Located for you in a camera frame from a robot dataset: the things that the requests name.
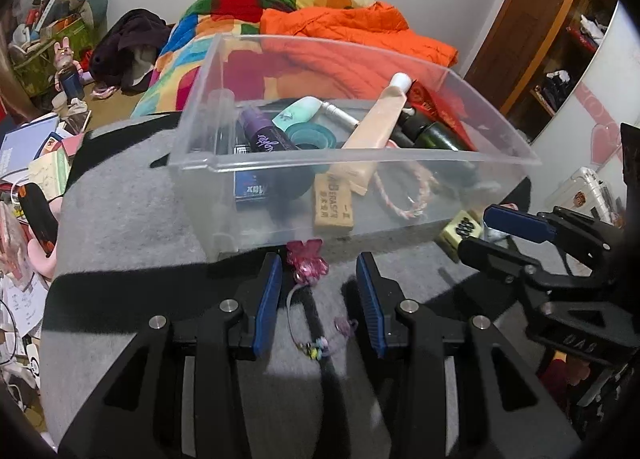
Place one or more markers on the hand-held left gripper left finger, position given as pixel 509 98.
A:
pixel 267 304

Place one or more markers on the teal tape roll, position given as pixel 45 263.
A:
pixel 300 131

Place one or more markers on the wooden wardrobe shelf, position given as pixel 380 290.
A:
pixel 570 69

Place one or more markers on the white sliding wardrobe door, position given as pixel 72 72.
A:
pixel 600 139

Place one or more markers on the pale green notebook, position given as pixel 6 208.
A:
pixel 50 174

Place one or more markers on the pink plastic toy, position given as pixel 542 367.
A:
pixel 42 264

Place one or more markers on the clear plastic storage bin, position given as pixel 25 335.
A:
pixel 250 229

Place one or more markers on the dark green bottle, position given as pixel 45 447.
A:
pixel 440 136

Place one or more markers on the small photo frame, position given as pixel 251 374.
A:
pixel 79 123

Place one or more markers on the orange duvet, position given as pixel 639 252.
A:
pixel 350 24

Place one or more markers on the small blue box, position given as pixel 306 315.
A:
pixel 250 186

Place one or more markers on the brown wooden door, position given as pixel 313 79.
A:
pixel 520 19

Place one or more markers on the green storage bag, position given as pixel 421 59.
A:
pixel 35 69

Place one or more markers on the black oblong case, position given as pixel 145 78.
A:
pixel 37 219

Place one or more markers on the pink bunny toy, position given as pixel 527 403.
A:
pixel 67 69

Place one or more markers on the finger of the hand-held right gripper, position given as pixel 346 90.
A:
pixel 492 254
pixel 515 224

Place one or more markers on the colourful patchwork blanket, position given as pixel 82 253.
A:
pixel 225 4

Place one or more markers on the mint green bottle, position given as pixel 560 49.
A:
pixel 300 111

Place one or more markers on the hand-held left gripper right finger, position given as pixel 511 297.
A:
pixel 370 304

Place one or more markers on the beige eraser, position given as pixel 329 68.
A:
pixel 332 204

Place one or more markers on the beige cosmetic tube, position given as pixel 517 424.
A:
pixel 372 129

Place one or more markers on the white floral pen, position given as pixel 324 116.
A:
pixel 340 114

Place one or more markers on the red envelope gold print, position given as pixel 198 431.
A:
pixel 427 98

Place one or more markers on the white plastic case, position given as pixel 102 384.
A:
pixel 580 194

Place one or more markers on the red packet white figure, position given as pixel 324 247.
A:
pixel 457 126

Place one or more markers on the purple cosmetic tube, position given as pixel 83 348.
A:
pixel 262 134

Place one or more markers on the yellow-green combination lock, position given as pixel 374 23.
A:
pixel 457 226

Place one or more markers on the dark clothes pile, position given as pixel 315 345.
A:
pixel 130 34

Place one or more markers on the grey black blanket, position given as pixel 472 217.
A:
pixel 125 239

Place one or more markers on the pink book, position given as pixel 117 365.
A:
pixel 67 144

